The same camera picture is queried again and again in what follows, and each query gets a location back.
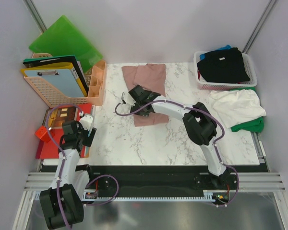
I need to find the pink t shirt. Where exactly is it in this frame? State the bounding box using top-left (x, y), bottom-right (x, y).
top-left (121, 63), bottom-right (169, 127)

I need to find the white t shirt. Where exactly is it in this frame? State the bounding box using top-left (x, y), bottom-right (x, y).
top-left (209, 89), bottom-right (266, 128)

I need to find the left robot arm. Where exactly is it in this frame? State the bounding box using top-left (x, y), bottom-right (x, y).
top-left (39, 115), bottom-right (96, 230)

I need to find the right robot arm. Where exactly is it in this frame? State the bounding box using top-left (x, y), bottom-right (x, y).
top-left (124, 85), bottom-right (229, 189)

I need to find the teal folder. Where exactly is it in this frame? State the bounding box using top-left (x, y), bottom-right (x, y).
top-left (83, 103), bottom-right (96, 158)

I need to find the red folder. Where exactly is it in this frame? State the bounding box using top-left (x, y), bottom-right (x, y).
top-left (36, 109), bottom-right (80, 160)

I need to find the brown book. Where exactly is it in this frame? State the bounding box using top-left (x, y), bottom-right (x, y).
top-left (48, 107), bottom-right (78, 129)

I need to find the red cube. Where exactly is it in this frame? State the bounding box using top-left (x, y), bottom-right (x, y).
top-left (35, 126), bottom-right (55, 143)

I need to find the orange desk organizer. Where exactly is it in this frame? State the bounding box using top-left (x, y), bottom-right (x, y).
top-left (85, 60), bottom-right (107, 106)

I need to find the pink file rack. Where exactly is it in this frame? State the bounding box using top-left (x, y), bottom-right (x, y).
top-left (23, 54), bottom-right (89, 107)

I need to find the white laundry basket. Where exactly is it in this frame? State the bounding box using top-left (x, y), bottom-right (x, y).
top-left (193, 51), bottom-right (257, 91)

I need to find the blue clipboard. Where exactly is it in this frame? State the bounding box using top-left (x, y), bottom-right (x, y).
top-left (24, 68), bottom-right (84, 98)

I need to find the yellow folder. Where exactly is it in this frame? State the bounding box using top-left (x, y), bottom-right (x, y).
top-left (21, 62), bottom-right (88, 97)

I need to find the black folder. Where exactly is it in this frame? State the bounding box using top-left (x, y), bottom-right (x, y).
top-left (23, 55), bottom-right (85, 83)

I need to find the black t shirt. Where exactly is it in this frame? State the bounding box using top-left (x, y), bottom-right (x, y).
top-left (197, 47), bottom-right (250, 84)

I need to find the green plastic folder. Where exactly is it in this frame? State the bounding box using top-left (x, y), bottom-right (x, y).
top-left (29, 15), bottom-right (103, 72)

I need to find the green t shirt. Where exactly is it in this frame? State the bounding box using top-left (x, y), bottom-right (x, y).
top-left (230, 87), bottom-right (266, 132)

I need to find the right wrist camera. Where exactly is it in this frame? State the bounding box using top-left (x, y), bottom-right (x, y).
top-left (121, 92), bottom-right (135, 106)

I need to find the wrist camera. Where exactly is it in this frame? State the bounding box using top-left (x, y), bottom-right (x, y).
top-left (121, 92), bottom-right (135, 106)
top-left (79, 114), bottom-right (94, 131)

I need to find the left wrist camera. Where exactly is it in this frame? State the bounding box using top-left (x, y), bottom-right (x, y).
top-left (79, 114), bottom-right (94, 131)

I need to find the white cable duct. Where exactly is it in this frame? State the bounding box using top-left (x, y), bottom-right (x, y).
top-left (80, 189), bottom-right (230, 203)

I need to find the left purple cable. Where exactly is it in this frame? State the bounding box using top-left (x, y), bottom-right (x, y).
top-left (44, 103), bottom-right (120, 227)

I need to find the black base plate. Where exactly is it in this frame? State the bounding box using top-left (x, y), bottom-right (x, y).
top-left (40, 163), bottom-right (269, 198)

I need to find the aluminium frame rail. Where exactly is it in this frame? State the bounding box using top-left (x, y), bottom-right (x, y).
top-left (24, 134), bottom-right (287, 192)

